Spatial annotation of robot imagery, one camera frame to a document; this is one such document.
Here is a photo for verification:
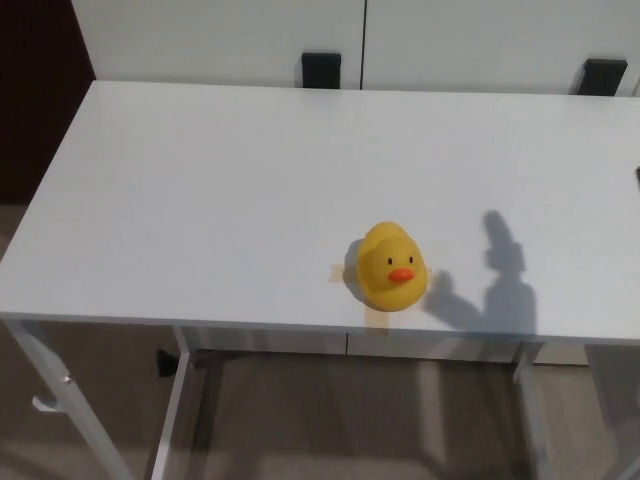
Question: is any yellow rubber duck toy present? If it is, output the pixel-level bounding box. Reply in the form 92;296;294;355
355;221;430;313

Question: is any white desk leg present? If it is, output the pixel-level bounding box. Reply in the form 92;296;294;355
148;324;194;480
511;341;557;480
0;319;137;480

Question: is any small black floor object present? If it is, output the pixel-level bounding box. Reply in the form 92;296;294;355
155;349;179;378

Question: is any dark maroon panel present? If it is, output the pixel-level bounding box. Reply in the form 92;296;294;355
0;0;98;206

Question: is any white leg hook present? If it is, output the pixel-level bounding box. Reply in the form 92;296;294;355
31;395;67;414

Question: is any black bracket right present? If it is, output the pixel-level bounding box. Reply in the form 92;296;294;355
570;58;629;97

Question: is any black bracket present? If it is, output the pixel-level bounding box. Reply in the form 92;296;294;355
301;51;344;90
570;58;629;97

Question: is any black bracket left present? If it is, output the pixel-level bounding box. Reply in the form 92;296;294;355
301;51;344;90

